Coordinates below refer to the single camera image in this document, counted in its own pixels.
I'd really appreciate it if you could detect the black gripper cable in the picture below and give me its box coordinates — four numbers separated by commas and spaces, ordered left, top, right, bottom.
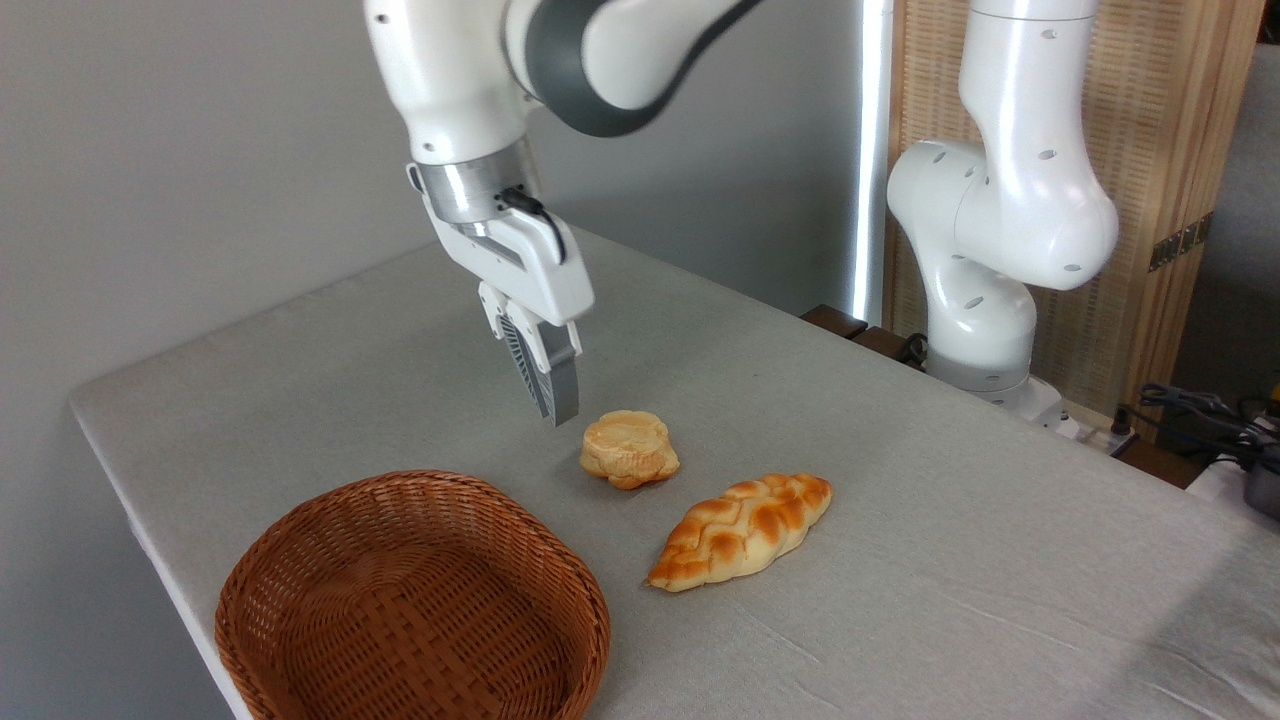
497, 187, 568, 266

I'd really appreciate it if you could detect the dark brown wooden block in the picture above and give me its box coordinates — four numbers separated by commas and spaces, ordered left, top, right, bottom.
800, 304, 869, 340
850, 326, 926, 371

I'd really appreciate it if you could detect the grey tablecloth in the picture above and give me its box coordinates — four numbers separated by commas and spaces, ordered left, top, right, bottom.
68, 210, 1280, 720

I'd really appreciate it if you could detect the white vertical light strip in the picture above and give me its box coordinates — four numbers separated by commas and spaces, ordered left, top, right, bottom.
852, 0, 894, 326

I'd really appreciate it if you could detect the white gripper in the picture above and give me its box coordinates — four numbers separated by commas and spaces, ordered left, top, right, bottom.
425, 195, 596, 427

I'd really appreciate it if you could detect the dark metal screen hinge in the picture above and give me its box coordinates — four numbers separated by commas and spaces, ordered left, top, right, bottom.
1148, 213, 1214, 273

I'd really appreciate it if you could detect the white power strip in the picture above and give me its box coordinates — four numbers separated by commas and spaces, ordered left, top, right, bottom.
1070, 420, 1141, 458

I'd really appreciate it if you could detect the round orange bun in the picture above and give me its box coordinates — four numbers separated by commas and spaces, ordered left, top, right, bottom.
579, 409, 681, 491

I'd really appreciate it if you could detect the brown wicker basket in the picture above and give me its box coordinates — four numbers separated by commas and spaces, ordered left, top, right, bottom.
214, 470, 612, 720

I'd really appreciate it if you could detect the black cable bundle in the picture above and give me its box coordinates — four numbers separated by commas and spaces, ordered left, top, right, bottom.
1112, 383, 1280, 471

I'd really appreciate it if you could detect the grey metal pot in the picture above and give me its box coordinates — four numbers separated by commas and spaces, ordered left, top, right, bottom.
1243, 465, 1280, 520

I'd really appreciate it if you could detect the braided golden bread loaf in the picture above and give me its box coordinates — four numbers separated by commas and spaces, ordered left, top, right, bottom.
645, 473, 833, 593

